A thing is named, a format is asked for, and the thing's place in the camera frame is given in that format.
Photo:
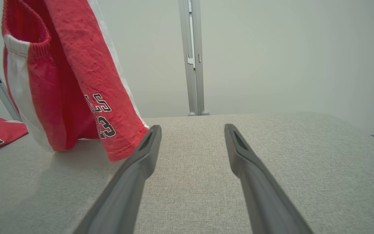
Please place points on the red shorts with white stripe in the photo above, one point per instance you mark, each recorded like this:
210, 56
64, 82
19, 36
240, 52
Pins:
76, 48

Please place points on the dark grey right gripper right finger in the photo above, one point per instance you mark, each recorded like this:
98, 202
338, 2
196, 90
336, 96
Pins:
261, 195

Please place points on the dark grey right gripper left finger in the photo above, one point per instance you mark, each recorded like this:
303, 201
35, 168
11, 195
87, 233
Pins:
131, 182

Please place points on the grey fabric sofa seat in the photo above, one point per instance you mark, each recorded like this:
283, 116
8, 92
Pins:
190, 146

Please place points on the grey metal double post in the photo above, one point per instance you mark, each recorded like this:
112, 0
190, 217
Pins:
200, 81

